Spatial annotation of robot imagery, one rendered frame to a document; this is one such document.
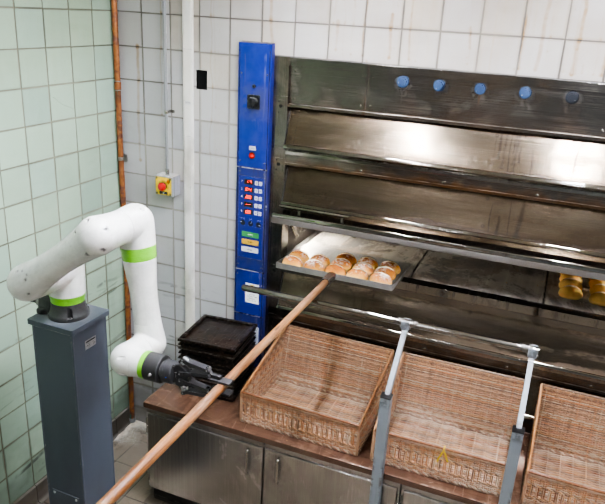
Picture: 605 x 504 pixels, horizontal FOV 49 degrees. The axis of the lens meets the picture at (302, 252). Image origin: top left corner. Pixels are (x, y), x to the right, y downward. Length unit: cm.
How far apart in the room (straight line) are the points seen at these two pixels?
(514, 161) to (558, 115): 23
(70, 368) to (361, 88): 160
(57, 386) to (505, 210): 188
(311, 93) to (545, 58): 95
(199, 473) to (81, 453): 69
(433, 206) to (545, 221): 45
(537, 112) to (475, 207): 44
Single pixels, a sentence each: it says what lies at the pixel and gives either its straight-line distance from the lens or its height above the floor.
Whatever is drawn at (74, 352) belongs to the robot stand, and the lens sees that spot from 253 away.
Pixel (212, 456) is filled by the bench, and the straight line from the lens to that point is 314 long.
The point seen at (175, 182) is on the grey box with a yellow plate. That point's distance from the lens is 327.
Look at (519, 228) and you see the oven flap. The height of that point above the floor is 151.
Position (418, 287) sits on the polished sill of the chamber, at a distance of 298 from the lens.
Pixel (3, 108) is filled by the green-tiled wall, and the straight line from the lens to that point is 289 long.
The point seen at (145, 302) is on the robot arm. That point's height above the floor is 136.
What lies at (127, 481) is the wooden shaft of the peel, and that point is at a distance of 176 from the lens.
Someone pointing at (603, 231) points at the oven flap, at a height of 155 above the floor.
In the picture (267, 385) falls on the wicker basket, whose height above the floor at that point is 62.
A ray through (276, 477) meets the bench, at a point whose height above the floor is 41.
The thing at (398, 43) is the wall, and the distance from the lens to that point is 280.
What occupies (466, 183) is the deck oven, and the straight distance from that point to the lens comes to 282.
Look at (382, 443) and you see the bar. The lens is 266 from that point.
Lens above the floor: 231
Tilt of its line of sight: 20 degrees down
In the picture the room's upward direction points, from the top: 3 degrees clockwise
